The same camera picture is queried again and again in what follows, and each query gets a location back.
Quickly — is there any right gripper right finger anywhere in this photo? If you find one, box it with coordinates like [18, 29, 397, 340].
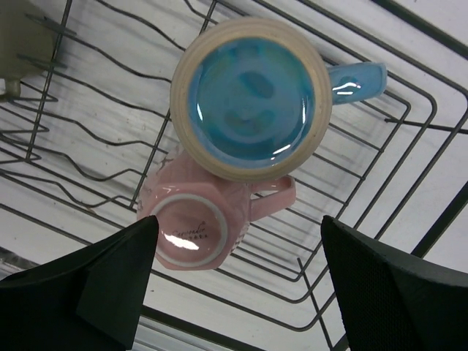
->
[320, 216, 467, 350]

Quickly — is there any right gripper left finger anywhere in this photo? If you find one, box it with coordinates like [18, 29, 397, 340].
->
[1, 216, 159, 350]

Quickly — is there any pink faceted mug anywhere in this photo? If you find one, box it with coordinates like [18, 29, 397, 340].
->
[137, 146, 296, 271]

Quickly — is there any blue butterfly mug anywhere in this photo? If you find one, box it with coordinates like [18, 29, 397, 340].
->
[170, 17, 388, 182]

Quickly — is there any small olive green mug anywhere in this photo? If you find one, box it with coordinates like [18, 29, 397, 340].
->
[1, 1, 62, 102]

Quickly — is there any dark wire dish rack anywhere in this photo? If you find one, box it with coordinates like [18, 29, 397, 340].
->
[1, 1, 467, 350]

